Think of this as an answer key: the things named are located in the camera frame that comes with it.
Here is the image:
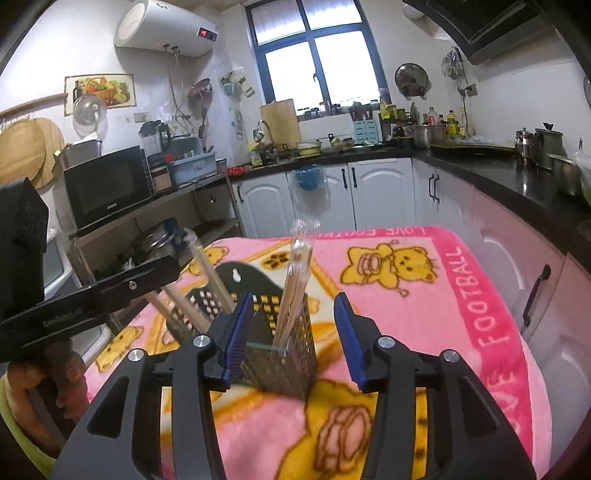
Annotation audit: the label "white water heater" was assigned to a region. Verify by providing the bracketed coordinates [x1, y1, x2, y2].
[114, 0, 219, 58]

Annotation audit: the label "hanging glass pot lid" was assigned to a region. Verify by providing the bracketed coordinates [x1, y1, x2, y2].
[72, 93, 109, 138]

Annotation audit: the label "metal storage shelf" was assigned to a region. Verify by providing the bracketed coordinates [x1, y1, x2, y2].
[69, 171, 243, 296]

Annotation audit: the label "round wooden cutting boards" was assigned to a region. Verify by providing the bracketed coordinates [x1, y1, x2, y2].
[0, 121, 47, 185]

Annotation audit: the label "black blender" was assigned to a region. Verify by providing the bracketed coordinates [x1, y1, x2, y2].
[139, 120, 174, 192]

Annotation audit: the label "black microwave oven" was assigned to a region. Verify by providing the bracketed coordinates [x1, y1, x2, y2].
[62, 145, 153, 232]

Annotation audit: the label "row of spice jars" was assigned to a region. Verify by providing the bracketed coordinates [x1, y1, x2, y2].
[297, 99, 354, 116]

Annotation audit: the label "hanging utensil bundle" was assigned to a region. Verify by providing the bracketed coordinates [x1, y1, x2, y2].
[441, 46, 464, 77]

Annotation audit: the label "blue framed window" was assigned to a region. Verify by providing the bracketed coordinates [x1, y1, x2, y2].
[245, 0, 391, 109]

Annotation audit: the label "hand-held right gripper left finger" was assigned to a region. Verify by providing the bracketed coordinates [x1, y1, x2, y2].
[53, 292, 254, 480]

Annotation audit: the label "metal pot lid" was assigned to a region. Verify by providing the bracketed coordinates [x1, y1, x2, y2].
[394, 62, 430, 100]

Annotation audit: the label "bunch of wooden chopsticks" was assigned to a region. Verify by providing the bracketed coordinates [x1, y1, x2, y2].
[271, 218, 321, 349]

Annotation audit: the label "group of condiment bottles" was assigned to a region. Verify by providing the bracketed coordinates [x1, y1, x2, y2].
[425, 107, 467, 139]

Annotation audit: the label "round wooden board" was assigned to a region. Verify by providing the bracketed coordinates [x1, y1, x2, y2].
[28, 117, 65, 185]

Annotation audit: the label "wooden cutting board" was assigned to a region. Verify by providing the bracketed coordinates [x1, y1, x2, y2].
[260, 98, 302, 151]

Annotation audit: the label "gas cooktop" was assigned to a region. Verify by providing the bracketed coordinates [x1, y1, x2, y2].
[429, 143, 515, 160]

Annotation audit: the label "pale chopstick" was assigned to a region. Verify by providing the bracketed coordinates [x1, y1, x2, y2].
[163, 284, 211, 334]
[187, 231, 237, 315]
[144, 291, 181, 326]

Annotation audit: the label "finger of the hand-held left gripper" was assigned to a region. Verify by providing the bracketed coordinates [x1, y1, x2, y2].
[95, 256, 181, 315]

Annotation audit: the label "wooden wall rail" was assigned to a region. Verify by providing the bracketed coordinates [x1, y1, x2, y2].
[0, 92, 69, 118]

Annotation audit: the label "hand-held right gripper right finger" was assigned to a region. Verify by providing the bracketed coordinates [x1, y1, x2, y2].
[332, 292, 537, 480]

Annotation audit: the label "person's left hand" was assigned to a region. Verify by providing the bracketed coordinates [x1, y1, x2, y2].
[7, 348, 89, 418]

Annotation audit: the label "steel container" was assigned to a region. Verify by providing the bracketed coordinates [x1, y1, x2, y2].
[60, 138, 103, 169]

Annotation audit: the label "light blue cutlery holder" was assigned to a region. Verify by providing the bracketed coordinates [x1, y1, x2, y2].
[353, 104, 384, 145]

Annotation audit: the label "black range hood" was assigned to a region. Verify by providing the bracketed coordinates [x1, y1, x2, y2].
[402, 0, 555, 65]

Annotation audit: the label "dark green utensil holder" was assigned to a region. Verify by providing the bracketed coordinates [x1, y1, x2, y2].
[164, 261, 319, 400]

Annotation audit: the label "clear plastic bag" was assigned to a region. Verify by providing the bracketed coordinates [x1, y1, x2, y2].
[573, 148, 591, 208]

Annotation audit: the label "small wall organizer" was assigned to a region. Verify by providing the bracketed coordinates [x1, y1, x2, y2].
[221, 67, 256, 100]

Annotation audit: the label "stacked steel pots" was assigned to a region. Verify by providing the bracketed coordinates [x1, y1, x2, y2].
[129, 222, 181, 268]

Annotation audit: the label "square steel box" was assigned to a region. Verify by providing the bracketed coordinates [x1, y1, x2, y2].
[549, 154, 583, 197]

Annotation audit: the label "fruit wall poster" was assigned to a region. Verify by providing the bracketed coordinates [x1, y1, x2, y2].
[64, 74, 137, 116]

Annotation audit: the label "pink printed blanket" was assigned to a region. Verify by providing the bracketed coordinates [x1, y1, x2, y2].
[85, 226, 541, 480]

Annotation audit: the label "black kitchen countertop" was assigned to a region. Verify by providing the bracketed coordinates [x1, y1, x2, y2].
[228, 145, 591, 264]

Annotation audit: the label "steel pot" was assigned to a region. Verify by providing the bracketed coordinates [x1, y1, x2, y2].
[412, 124, 446, 149]

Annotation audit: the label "light blue dish tub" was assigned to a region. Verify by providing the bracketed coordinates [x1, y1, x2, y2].
[167, 152, 218, 189]

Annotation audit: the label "plastic drawer unit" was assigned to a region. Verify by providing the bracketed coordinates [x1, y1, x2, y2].
[41, 182, 84, 289]

